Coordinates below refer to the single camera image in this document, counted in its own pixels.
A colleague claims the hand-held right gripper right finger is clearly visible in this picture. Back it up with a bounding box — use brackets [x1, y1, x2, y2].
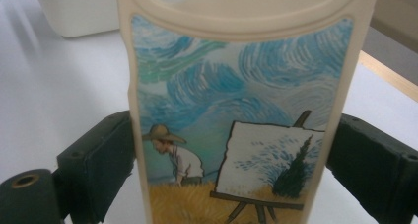
[325, 113, 418, 224]

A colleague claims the beige shelf unit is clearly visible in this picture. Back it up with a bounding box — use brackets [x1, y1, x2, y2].
[369, 0, 418, 54]

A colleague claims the beige painted phone case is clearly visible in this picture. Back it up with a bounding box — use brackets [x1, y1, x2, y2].
[115, 0, 382, 224]

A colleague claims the white plastic bin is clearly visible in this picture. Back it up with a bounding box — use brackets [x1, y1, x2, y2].
[32, 0, 121, 38]

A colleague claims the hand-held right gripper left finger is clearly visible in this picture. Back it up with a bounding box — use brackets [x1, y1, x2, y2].
[56, 111, 137, 224]

